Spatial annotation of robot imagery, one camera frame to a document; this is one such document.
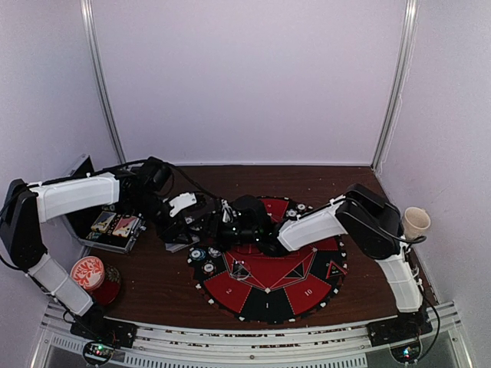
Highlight black gold card box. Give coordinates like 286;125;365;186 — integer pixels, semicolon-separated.
91;211;117;233

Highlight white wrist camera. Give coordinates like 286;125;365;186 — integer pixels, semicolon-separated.
169;192;197;218
221;199;235;223

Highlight front aluminium rail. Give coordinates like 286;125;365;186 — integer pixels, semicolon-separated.
27;302;477;367

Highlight aluminium frame post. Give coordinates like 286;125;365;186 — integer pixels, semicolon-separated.
80;0;127;163
371;0;420;173

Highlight triangular all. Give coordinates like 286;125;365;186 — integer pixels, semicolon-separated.
326;261;346;279

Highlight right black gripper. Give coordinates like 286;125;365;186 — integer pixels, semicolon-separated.
186;212;259;251

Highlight red floral round tin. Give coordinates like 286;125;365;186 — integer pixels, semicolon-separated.
70;256;105;292

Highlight green chips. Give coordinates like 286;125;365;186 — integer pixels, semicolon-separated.
189;248;206;261

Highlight white chips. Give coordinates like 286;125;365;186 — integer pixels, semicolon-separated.
208;247;222;258
287;209;298;219

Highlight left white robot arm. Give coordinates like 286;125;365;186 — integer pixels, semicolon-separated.
1;157;196;340

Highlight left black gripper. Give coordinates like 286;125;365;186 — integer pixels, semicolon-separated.
127;191;193;244

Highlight blue playing card deck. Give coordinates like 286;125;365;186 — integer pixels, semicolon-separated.
165;236;199;253

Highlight right aluminium frame post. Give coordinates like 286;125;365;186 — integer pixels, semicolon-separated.
371;0;420;173

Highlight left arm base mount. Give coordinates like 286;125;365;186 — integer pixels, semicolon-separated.
70;304;137;348

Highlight patterned paper cup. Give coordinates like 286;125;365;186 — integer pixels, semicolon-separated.
402;207;431;240

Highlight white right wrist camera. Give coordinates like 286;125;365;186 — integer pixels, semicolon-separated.
221;199;235;223

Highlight red black chips seat three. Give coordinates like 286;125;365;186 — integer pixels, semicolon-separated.
202;261;216;275

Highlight red gold card box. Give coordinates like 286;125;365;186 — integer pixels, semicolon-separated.
111;216;138;238

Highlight round red black poker mat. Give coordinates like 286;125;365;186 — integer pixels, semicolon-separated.
187;196;348;324

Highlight left aluminium frame post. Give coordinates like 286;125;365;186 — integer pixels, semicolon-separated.
80;0;127;163

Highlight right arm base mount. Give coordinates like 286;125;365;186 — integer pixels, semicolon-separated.
366;318;433;347

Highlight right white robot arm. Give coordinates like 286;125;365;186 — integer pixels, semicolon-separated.
206;184;426;339

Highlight dark red round lid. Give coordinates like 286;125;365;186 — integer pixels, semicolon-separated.
91;264;121;306

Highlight aluminium poker case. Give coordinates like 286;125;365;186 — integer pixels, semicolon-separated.
61;154;147;255

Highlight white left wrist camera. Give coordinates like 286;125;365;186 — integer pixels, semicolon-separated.
169;192;197;218

